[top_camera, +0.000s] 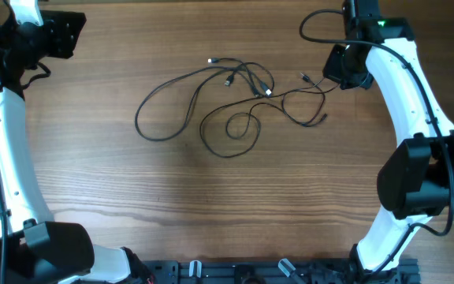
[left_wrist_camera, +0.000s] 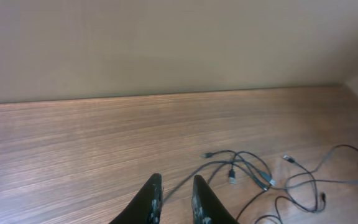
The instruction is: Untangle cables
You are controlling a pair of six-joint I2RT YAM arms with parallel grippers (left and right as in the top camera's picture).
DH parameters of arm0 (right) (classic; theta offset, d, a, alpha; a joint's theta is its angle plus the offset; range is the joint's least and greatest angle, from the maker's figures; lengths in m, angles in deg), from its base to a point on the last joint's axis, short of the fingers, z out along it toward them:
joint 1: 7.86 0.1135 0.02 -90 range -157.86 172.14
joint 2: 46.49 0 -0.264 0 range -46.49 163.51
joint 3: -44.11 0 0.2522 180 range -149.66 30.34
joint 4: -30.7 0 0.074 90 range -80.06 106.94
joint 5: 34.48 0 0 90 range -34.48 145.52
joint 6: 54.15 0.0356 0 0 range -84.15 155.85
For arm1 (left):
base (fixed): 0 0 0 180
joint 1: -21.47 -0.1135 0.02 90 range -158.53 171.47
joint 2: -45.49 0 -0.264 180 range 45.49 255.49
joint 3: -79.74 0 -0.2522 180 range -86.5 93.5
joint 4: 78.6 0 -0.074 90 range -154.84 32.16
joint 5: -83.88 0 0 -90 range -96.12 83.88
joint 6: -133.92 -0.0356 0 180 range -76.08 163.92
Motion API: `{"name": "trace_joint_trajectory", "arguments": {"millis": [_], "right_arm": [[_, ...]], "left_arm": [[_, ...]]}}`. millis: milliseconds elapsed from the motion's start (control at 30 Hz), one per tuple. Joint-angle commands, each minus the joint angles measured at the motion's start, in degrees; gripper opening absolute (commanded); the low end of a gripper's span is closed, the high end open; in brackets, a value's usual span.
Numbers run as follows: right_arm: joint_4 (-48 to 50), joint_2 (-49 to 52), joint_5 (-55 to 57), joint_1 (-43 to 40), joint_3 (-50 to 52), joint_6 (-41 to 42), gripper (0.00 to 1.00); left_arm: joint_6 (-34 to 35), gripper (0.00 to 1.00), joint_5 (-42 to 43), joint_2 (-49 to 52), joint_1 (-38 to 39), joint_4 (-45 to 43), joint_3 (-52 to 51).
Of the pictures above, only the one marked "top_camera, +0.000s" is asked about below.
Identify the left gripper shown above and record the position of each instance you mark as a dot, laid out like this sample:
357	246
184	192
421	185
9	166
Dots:
58	26

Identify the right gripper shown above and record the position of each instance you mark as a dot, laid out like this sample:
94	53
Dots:
333	64

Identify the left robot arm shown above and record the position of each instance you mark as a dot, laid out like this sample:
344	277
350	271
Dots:
34	247

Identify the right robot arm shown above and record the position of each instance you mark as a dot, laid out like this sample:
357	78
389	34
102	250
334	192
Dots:
417	182

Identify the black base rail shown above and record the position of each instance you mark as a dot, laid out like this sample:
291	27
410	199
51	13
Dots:
323	271

